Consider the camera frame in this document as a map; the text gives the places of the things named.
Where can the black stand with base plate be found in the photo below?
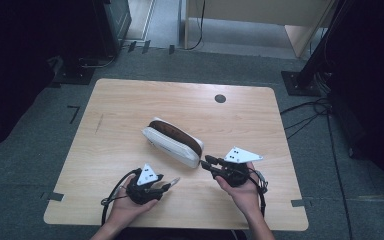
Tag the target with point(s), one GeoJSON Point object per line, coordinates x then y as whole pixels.
{"type": "Point", "coordinates": [301, 81]}
{"type": "Point", "coordinates": [75, 71]}

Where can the person's left hand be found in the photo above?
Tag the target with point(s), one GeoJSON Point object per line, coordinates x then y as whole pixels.
{"type": "Point", "coordinates": [126, 206]}

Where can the silver pen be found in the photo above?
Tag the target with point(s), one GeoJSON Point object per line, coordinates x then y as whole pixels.
{"type": "Point", "coordinates": [174, 182]}

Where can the white and brown pencil case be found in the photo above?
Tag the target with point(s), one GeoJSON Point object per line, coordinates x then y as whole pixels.
{"type": "Point", "coordinates": [173, 150]}

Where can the dark cabinet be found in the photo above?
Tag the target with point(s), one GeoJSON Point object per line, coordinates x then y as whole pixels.
{"type": "Point", "coordinates": [111, 23]}

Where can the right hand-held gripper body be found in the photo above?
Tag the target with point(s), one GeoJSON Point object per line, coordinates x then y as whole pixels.
{"type": "Point", "coordinates": [238, 173]}

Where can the person's right hand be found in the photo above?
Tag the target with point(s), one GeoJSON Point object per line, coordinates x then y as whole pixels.
{"type": "Point", "coordinates": [243, 196]}

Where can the person's dark clothing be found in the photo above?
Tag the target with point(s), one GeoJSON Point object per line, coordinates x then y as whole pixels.
{"type": "Point", "coordinates": [180, 234]}

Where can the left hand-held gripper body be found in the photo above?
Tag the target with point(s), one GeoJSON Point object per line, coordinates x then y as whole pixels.
{"type": "Point", "coordinates": [145, 176]}

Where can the light wooden furniture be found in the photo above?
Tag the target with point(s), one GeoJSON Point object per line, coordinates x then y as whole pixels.
{"type": "Point", "coordinates": [263, 11]}

